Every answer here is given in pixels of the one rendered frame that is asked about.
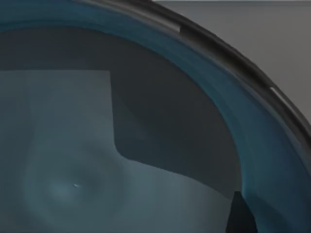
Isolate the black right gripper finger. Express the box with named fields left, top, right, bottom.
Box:
left=225, top=190, right=259, bottom=233

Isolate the blue bowl with black rim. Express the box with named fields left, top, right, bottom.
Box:
left=0, top=0, right=311, bottom=233

